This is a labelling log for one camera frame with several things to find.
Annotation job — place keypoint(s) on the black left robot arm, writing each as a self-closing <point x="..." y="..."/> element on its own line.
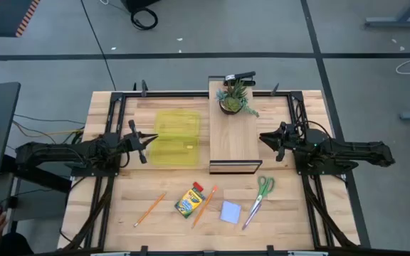
<point x="48" y="153"/>

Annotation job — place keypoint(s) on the person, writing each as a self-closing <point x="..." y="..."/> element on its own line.
<point x="14" y="246"/>

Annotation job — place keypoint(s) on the wooden shelf riser black frame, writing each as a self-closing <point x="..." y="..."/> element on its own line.
<point x="233" y="142"/>

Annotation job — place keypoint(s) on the grey desk leg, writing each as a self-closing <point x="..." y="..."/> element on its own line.
<point x="400" y="22"/>

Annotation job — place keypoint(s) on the potted succulent plant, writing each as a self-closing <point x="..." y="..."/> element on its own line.
<point x="230" y="104"/>

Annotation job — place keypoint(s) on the black clamp with white label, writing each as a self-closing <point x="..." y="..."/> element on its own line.
<point x="242" y="75"/>

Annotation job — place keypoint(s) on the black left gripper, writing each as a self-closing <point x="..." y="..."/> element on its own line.
<point x="134" y="143"/>

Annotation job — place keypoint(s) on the black aluminium table frame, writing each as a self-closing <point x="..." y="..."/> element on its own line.
<point x="205" y="94"/>

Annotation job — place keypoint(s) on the yellow transparent plastic case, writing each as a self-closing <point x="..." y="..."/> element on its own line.
<point x="176" y="149"/>

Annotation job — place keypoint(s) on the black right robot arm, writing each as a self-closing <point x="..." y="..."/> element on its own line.
<point x="351" y="149"/>

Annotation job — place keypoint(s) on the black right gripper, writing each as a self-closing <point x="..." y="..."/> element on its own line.
<point x="287" y="141"/>

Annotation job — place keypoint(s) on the yellow green crayon box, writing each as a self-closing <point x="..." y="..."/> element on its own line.
<point x="189" y="202"/>

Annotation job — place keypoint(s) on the lavender sticky note pad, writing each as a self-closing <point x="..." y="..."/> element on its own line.
<point x="230" y="212"/>

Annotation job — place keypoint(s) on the orange pencil pink eraser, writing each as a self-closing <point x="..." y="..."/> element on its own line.
<point x="149" y="209"/>
<point x="205" y="206"/>

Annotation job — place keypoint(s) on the black table clamp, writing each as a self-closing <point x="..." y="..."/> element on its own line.
<point x="143" y="88"/>
<point x="143" y="250"/>
<point x="274" y="89"/>
<point x="270" y="250"/>

